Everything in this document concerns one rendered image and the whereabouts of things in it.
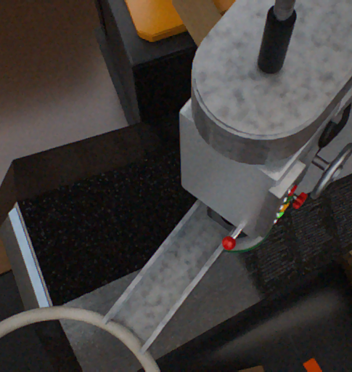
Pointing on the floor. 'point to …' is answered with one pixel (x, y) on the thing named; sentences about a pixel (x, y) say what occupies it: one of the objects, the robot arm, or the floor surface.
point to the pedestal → (144, 65)
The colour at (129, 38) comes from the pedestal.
